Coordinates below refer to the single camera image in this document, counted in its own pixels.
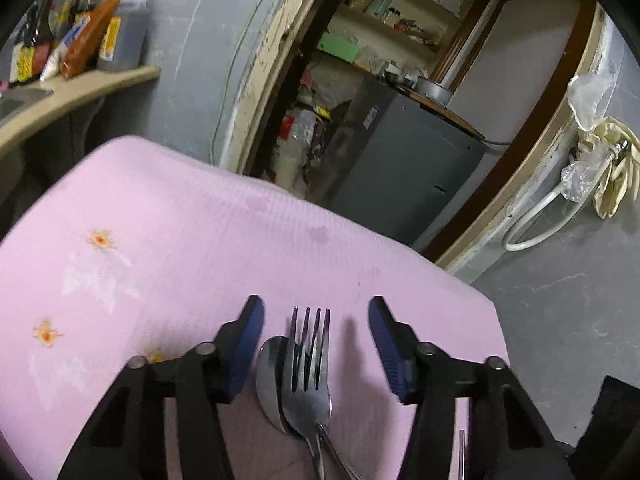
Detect grey metal cabinet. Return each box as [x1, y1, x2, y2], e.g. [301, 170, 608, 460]
[325, 76, 488, 256]

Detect large dark liquid jug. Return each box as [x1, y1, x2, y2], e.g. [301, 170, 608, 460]
[96, 0, 151, 72]

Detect clear plastic bag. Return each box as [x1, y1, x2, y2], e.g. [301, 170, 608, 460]
[567, 74, 613, 131]
[560, 152, 601, 203]

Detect white hose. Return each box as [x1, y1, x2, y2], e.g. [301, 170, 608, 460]
[502, 142, 628, 252]

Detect steel spoon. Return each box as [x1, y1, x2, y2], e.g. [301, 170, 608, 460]
[255, 336, 363, 480]

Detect pink flowered tablecloth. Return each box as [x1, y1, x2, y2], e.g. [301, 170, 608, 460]
[0, 135, 511, 480]

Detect wooden shelf unit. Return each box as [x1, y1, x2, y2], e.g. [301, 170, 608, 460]
[320, 0, 493, 81]

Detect beige kitchen counter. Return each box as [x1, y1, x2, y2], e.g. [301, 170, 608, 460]
[0, 65, 161, 158]

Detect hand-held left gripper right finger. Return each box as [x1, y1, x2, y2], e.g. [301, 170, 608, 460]
[368, 296, 576, 480]

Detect small white bottle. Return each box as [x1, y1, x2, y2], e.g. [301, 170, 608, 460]
[39, 15, 91, 82]

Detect dark bottle with yellow label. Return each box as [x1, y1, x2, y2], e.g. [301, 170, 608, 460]
[9, 0, 57, 86]

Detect cream rubber gloves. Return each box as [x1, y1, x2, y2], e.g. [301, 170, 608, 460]
[577, 116, 640, 220]

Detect cream door frame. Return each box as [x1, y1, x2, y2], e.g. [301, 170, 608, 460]
[232, 0, 608, 281]

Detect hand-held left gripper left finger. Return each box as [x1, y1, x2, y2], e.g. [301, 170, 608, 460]
[57, 295, 265, 480]

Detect steel fork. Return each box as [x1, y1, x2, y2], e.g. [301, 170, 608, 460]
[281, 306, 333, 480]

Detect green plastic box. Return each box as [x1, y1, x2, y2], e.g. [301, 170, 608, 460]
[316, 32, 361, 62]

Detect pile of plastic bags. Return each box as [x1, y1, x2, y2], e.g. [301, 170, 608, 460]
[272, 60, 351, 198]

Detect metal pot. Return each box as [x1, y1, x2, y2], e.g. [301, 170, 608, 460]
[415, 77, 453, 106]

